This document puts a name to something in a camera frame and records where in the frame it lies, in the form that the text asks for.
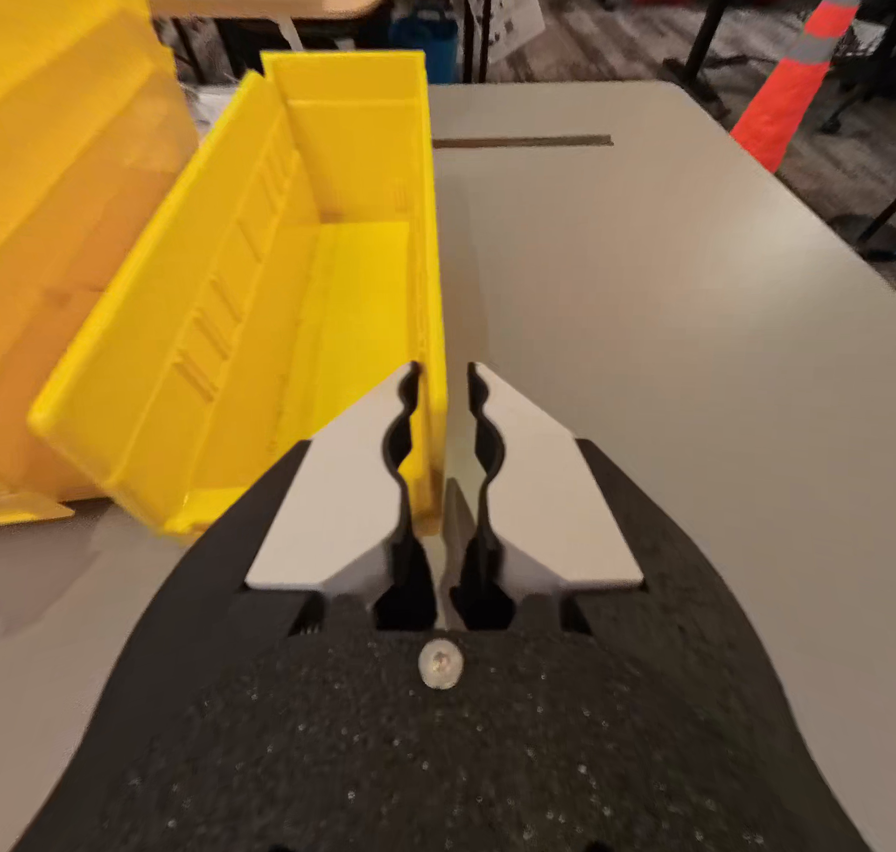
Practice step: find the grey desk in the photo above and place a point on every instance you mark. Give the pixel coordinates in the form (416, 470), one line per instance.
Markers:
(630, 306)

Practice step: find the blue bucket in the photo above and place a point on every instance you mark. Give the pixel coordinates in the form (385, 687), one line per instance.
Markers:
(423, 47)

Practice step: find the black floor stand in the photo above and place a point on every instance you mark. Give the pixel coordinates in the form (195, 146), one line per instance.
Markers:
(696, 71)

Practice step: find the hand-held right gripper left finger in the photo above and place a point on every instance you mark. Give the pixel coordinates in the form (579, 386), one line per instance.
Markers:
(329, 509)

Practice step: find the orange traffic cone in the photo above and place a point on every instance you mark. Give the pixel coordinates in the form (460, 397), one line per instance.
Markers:
(791, 96)

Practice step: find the yellow plastic bin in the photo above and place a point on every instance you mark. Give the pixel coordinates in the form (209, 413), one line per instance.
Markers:
(210, 306)
(84, 306)
(70, 26)

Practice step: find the printed paper sheet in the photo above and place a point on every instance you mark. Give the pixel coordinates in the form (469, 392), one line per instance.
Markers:
(511, 12)

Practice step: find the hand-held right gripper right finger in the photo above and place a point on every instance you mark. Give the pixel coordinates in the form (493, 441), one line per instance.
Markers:
(560, 516)

